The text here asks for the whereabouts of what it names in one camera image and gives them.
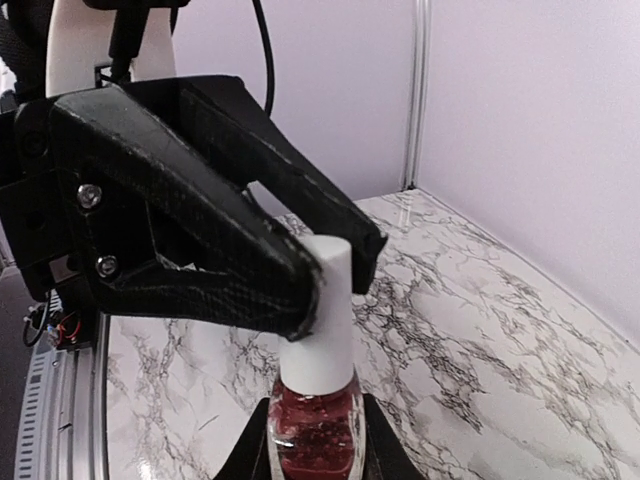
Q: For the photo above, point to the white nail polish cap brush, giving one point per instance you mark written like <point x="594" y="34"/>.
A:
<point x="323" y="362"/>

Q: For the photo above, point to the red nail polish bottle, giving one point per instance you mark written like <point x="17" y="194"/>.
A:
<point x="316" y="437"/>

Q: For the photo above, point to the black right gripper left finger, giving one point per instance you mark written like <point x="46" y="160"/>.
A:
<point x="249" y="458"/>

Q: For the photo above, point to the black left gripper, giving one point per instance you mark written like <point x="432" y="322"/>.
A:
<point x="88" y="198"/>

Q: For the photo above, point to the left aluminium corner post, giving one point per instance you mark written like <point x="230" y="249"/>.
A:
<point x="418" y="93"/>

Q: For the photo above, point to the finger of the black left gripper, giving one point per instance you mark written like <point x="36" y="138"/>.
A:
<point x="237" y="265"/>
<point x="240" y="141"/>

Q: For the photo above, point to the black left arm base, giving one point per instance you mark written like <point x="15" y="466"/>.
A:
<point x="60" y="328"/>

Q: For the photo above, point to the curved aluminium front rail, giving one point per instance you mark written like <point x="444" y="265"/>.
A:
<point x="62" y="429"/>

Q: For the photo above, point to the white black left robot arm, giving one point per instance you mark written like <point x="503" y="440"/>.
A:
<point x="56" y="47"/>

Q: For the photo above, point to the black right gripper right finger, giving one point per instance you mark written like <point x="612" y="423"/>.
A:
<point x="385" y="457"/>

